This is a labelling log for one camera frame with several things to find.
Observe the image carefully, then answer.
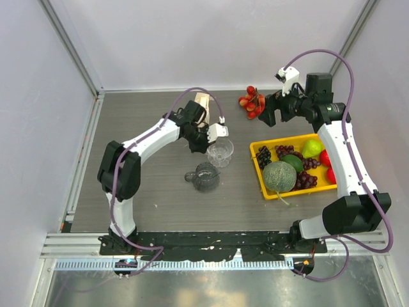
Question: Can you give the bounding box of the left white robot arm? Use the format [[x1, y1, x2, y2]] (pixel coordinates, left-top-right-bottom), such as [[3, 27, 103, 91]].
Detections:
[[97, 100, 210, 255]]

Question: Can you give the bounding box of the grey glass coffee server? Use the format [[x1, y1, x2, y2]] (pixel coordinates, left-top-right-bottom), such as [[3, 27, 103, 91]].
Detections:
[[184, 162, 220, 192]]

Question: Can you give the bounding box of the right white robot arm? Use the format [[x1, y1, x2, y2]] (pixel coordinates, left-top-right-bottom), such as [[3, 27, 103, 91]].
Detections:
[[260, 67, 391, 252]]

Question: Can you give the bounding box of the purple grape bunch upper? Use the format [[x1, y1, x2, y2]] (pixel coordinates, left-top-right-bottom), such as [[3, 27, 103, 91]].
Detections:
[[275, 145, 321, 171]]

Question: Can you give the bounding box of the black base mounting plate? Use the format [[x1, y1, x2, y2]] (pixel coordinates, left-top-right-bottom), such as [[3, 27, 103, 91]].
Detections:
[[99, 230, 328, 263]]

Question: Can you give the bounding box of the red apple lower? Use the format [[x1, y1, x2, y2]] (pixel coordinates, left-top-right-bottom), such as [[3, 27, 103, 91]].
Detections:
[[326, 167, 336, 184]]

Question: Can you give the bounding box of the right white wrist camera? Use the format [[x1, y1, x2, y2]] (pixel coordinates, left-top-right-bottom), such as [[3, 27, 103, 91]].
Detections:
[[275, 67, 300, 97]]

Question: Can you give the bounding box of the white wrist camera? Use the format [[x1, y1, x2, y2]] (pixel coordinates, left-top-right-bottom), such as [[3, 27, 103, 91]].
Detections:
[[275, 67, 300, 97], [206, 116, 229, 144]]

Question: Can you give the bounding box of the green lime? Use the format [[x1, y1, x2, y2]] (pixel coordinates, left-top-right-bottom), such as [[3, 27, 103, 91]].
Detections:
[[280, 154, 304, 173]]

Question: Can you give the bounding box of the black grape bunch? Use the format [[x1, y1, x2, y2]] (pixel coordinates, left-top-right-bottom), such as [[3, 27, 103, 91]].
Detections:
[[256, 146, 272, 170]]

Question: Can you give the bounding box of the green pear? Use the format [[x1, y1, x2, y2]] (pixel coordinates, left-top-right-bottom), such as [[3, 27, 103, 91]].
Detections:
[[302, 139, 323, 158]]

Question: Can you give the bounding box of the netted green melon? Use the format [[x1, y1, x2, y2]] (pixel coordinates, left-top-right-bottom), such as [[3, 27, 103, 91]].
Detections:
[[263, 161, 297, 193]]

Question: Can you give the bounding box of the white slotted cable duct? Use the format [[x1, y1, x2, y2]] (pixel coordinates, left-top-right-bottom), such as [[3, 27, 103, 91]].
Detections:
[[54, 257, 294, 272]]

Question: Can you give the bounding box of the purple grape bunch lower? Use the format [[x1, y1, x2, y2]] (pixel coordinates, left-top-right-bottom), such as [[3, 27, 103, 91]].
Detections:
[[292, 171, 318, 191]]

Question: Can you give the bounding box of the purple grape bunch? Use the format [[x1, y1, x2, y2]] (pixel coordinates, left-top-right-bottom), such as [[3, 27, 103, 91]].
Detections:
[[292, 171, 318, 191], [275, 145, 321, 171]]

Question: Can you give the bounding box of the clear plastic coffee dripper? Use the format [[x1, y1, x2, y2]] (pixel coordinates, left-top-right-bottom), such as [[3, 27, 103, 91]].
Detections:
[[206, 138, 234, 168]]

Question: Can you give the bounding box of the yellow plastic tray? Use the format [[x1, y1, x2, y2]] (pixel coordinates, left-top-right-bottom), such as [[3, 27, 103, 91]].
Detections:
[[250, 134, 337, 200]]

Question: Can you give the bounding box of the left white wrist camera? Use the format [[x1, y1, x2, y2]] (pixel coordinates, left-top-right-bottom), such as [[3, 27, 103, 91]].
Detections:
[[206, 116, 229, 144]]

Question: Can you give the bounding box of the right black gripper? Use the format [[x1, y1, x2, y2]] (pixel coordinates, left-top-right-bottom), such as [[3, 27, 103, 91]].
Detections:
[[259, 80, 313, 127]]

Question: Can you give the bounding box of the coffee filter paper pack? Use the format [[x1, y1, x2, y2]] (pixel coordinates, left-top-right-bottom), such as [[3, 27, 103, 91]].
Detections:
[[194, 92, 212, 128]]

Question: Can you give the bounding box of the red apple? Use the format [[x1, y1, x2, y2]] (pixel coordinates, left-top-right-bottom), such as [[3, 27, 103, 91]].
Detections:
[[326, 167, 336, 184], [319, 150, 331, 168]]

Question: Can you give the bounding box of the red apple upper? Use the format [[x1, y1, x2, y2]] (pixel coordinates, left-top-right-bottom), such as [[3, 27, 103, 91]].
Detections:
[[319, 150, 331, 168]]

